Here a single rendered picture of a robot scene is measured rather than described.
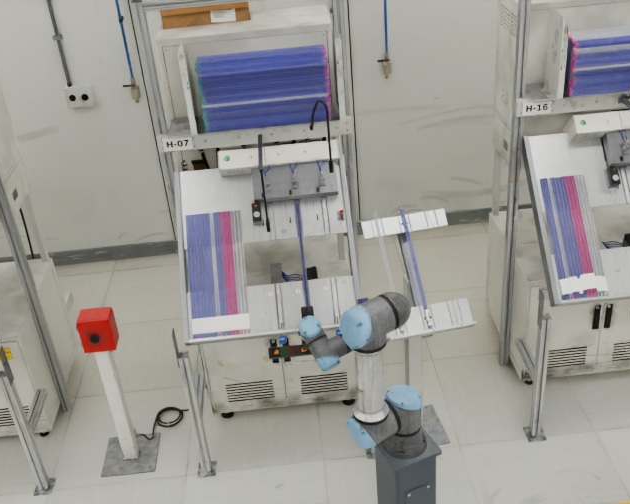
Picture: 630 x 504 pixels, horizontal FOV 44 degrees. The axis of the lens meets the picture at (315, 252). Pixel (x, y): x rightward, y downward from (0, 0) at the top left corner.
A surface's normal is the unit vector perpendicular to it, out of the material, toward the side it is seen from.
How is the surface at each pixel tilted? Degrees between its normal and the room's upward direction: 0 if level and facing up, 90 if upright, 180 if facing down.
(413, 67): 90
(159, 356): 0
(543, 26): 90
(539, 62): 90
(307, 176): 45
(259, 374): 90
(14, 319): 0
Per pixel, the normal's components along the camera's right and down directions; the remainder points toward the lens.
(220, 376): 0.07, 0.51
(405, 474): 0.43, 0.43
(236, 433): -0.07, -0.86
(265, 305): 0.00, -0.25
